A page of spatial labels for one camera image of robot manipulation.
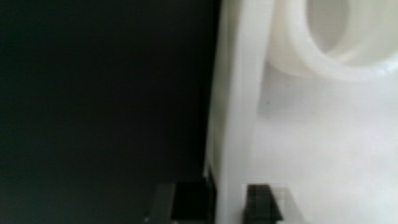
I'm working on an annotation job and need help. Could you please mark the white square table top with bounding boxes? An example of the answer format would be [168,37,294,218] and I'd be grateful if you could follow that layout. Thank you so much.
[205,0,398,224]

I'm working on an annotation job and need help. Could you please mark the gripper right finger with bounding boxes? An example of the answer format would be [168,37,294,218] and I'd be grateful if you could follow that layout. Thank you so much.
[244,185,283,224]

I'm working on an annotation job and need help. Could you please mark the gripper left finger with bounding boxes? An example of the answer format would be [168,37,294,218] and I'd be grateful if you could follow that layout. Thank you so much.
[144,181,214,224]

